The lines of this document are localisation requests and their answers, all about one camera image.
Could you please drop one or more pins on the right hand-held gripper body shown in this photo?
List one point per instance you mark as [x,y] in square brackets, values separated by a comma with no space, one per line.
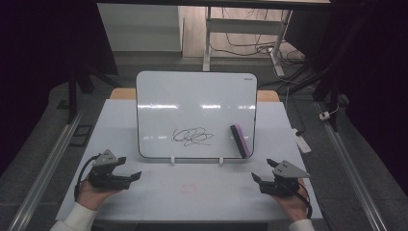
[282,183]

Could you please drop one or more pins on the black floor frame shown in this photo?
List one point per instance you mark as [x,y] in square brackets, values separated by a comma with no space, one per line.
[81,135]

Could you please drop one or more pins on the black metal stand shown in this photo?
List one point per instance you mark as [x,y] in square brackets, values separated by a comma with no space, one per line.
[330,86]
[72,93]

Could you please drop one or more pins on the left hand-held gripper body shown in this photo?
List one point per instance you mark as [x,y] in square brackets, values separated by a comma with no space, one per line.
[106,179]

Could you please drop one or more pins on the white whiteboard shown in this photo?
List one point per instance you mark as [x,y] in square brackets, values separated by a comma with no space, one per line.
[192,96]

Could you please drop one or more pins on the aluminium rail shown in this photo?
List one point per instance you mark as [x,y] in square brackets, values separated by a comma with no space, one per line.
[48,166]
[352,170]

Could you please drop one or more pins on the white desk frame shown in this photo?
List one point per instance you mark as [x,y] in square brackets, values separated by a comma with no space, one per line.
[243,26]

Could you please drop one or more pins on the white whiteboard stand clip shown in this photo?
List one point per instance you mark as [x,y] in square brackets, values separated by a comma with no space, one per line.
[172,160]
[221,160]

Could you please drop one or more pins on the dark curtain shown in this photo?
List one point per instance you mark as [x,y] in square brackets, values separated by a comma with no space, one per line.
[381,80]
[35,64]

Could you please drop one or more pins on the purple and black eraser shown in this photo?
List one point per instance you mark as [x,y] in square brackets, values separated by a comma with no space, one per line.
[241,141]

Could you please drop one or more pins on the person's left hand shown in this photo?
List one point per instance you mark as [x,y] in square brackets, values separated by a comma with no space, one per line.
[93,196]

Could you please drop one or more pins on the wooden table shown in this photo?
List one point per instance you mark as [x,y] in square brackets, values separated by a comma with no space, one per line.
[123,93]

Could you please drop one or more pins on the person's right hand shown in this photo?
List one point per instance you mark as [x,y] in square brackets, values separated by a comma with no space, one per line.
[293,205]

